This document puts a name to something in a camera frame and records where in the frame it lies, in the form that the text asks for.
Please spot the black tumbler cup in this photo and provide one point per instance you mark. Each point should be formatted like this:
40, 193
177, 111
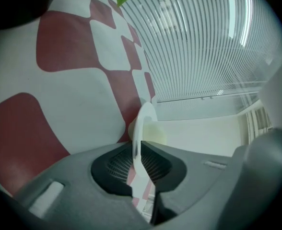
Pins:
23, 1

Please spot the white round plate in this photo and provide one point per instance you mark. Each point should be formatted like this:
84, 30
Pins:
138, 128

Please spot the round table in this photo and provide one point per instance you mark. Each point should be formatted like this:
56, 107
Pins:
66, 80

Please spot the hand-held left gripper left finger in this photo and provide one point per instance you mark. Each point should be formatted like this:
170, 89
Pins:
78, 188

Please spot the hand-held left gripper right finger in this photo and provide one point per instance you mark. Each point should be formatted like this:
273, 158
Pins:
203, 183

